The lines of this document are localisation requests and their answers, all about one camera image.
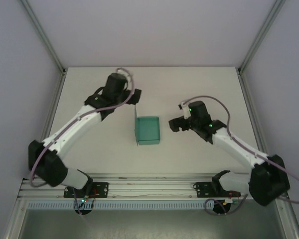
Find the teal paper box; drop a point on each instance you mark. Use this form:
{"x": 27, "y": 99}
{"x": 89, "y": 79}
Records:
{"x": 148, "y": 132}

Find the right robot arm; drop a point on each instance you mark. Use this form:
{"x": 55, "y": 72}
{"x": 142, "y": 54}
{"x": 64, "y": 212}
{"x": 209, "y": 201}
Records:
{"x": 239, "y": 149}

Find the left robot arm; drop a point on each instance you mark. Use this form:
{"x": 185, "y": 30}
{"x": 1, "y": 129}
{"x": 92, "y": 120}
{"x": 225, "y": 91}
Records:
{"x": 72, "y": 129}

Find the small white connector board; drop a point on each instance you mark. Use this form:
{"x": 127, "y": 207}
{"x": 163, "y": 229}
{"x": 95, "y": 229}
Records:
{"x": 229, "y": 200}

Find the grey metal sheet panel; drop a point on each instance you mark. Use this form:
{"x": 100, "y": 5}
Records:
{"x": 152, "y": 224}

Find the small board with green light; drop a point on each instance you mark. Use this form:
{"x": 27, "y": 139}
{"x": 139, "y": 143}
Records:
{"x": 83, "y": 200}

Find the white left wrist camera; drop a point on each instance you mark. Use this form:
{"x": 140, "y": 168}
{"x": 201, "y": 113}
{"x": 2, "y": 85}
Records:
{"x": 124, "y": 74}

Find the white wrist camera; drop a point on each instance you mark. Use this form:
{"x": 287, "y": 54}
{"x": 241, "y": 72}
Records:
{"x": 124, "y": 74}
{"x": 184, "y": 108}

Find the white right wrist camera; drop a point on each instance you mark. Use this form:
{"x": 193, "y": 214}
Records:
{"x": 184, "y": 108}

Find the aluminium side frame rail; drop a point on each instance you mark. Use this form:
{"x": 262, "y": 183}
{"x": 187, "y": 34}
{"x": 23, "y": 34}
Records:
{"x": 54, "y": 104}
{"x": 249, "y": 104}

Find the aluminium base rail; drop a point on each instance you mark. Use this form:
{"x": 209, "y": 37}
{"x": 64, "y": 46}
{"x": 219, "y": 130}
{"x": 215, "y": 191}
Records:
{"x": 152, "y": 186}

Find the aluminium corner post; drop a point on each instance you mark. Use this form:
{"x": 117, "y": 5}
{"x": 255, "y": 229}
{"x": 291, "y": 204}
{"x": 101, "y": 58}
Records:
{"x": 44, "y": 37}
{"x": 259, "y": 37}

